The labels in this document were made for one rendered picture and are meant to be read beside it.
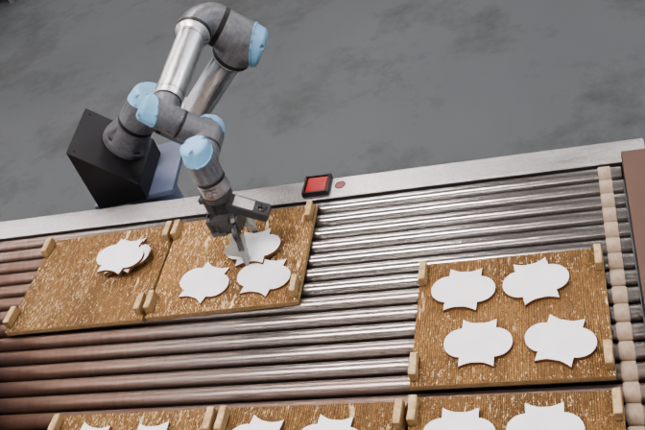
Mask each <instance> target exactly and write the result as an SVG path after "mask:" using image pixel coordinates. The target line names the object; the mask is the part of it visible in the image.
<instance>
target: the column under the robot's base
mask: <svg viewBox="0 0 645 430"><path fill-rule="evenodd" d="M180 146H181V145H180V144H179V143H176V142H174V141H172V142H168V143H164V144H159V145H157V147H158V149H159V151H160V157H159V160H158V163H157V166H156V169H155V175H154V178H153V182H152V185H151V188H150V192H149V195H148V198H147V200H143V201H138V202H133V203H125V204H129V205H132V204H139V203H153V202H160V201H168V200H175V199H182V198H184V197H183V195H182V193H181V191H180V189H179V187H178V180H179V172H180V168H181V164H182V157H181V155H180V152H179V149H180ZM125 204H120V205H125ZM120 205H116V206H120ZM116 206H112V207H116Z"/></svg>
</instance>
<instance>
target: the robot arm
mask: <svg viewBox="0 0 645 430"><path fill-rule="evenodd" d="M175 35H176V39H175V41H174V44H173V46H172V49H171V51H170V54H169V56H168V59H167V60H166V63H165V65H164V68H163V70H162V73H161V75H160V78H159V80H158V83H157V84H156V83H150V82H145V83H140V84H137V85H136V86H135V87H134V88H133V90H132V91H131V93H130V94H129V96H128V99H127V101H126V103H125V104H124V106H123V108H122V110H121V112H120V114H119V116H118V117H117V118H116V119H115V120H113V121H112V122H111V123H110V124H109V125H108V126H107V127H106V129H105V131H104V133H103V141H104V143H105V145H106V147H107V148H108V149H109V150H110V151H111V152H112V153H113V154H115V155H117V156H119V157H121V158H123V159H126V160H140V159H142V158H144V157H145V156H146V155H147V153H148V152H149V150H150V147H151V137H152V133H153V132H155V133H157V134H159V135H161V136H164V137H166V138H168V139H170V140H172V141H174V142H176V143H179V144H180V145H181V146H180V149H179V152H180V155H181V157H182V160H183V163H184V165H185V166H186V167H187V169H188V171H189V173H190V175H191V176H192V178H193V180H194V181H195V183H196V185H197V187H198V188H199V190H200V192H201V194H200V197H199V199H198V202H199V204H203V205H204V207H205V209H206V211H207V213H206V214H205V219H206V221H205V223H206V225H207V227H208V229H209V230H210V232H211V234H212V236H213V237H218V236H221V237H222V236H228V234H229V233H231V234H230V235H229V243H230V244H229V245H228V246H227V247H226V248H225V249H224V251H225V254H226V255H227V256H235V257H241V258H242V260H243V262H244V263H245V265H246V266H249V264H250V260H251V257H250V255H249V250H248V248H247V245H246V238H245V235H244V234H242V232H241V230H244V227H248V228H250V229H251V232H252V233H256V232H257V231H258V229H257V226H256V224H255V221H254V219H255V220H258V221H262V222H267V221H268V219H269V215H270V212H271V208H272V206H271V205H270V204H269V203H263V202H260V201H257V200H253V199H250V198H246V197H243V196H239V195H235V194H232V189H231V187H230V183H229V181H228V179H227V176H226V174H225V172H224V170H223V168H222V166H221V164H220V162H219V156H220V151H221V148H222V143H223V141H224V138H225V124H224V122H223V120H222V119H221V118H220V117H218V116H217V115H214V114H212V110H213V109H214V108H215V107H216V105H217V104H218V102H219V101H220V99H221V98H222V96H223V95H224V93H225V92H226V90H227V88H228V87H229V85H230V84H231V82H232V81H233V79H234V78H235V76H236V75H237V73H238V72H242V71H244V70H246V69H247V68H248V67H256V65H257V63H258V62H259V60H260V58H261V55H262V52H263V50H264V47H265V44H266V41H267V38H268V30H267V29H266V28H265V27H263V26H261V25H260V24H258V22H254V21H252V20H251V19H249V18H247V17H245V16H244V15H242V14H240V13H238V12H235V11H233V10H232V9H229V8H227V7H226V6H224V5H222V4H219V3H214V2H207V3H202V4H199V5H197V6H194V7H192V8H191V9H189V10H188V11H187V12H185V13H184V14H183V15H182V16H181V17H180V19H179V21H178V23H177V26H176V29H175ZM206 45H209V46H211V47H212V55H213V57H212V58H211V60H210V62H209V63H208V65H207V66H206V68H205V70H204V71H203V73H202V74H201V76H200V77H199V79H198V81H197V82H196V84H195V85H194V87H193V89H192V90H191V92H190V94H189V95H188V97H185V94H186V92H187V89H188V86H189V84H190V82H191V79H192V76H193V73H194V71H195V68H196V65H197V62H198V60H199V57H200V54H201V51H202V49H203V47H204V46H206ZM184 97H185V98H184ZM209 216H210V217H209ZM208 218H209V220H208Z"/></svg>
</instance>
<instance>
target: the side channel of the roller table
mask: <svg viewBox="0 0 645 430"><path fill-rule="evenodd" d="M621 158H622V167H623V176H624V183H625V190H626V196H627V203H628V209H629V215H630V222H631V228H632V235H633V246H634V253H635V260H636V266H637V272H638V278H639V285H640V292H641V297H642V304H643V311H644V317H645V149H638V150H630V151H623V152H621Z"/></svg>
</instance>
